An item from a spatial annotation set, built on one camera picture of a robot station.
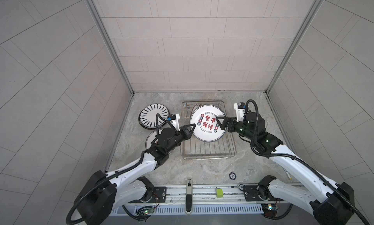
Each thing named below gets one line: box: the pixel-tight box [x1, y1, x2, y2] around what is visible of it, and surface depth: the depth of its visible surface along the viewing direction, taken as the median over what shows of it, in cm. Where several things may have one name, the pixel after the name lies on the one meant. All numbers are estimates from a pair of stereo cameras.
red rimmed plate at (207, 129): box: [189, 104, 226, 143], surface depth 75 cm
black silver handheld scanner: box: [185, 177, 194, 215], surface depth 68 cm
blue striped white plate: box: [138, 103, 170, 130], surface depth 104 cm
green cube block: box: [216, 188, 224, 199], surface depth 72 cm
